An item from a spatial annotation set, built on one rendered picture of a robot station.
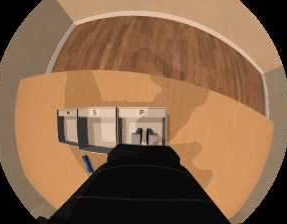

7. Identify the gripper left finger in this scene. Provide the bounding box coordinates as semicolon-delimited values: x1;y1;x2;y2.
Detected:
131;128;142;145

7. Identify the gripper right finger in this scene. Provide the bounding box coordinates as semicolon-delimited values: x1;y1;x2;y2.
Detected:
146;128;158;146

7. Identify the beige three-compartment tray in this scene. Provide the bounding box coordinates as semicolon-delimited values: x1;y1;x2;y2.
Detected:
57;107;167;155

